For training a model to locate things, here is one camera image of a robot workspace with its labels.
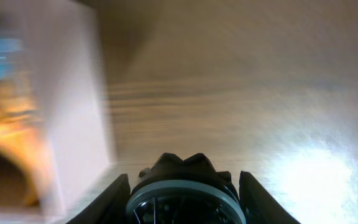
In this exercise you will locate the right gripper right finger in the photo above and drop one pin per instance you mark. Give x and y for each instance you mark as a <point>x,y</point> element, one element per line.
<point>258,205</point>

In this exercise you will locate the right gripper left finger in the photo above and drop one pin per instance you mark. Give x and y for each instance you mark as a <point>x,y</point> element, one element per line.
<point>109,207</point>

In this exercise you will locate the black round disc toy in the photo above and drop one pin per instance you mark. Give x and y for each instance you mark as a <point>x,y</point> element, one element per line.
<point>188,190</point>

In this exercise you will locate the yellow rubber animal toy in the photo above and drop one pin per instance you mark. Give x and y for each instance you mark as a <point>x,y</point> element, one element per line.
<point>25,173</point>

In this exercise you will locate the open pink cardboard box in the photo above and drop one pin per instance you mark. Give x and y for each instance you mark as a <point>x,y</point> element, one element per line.
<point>61,65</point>

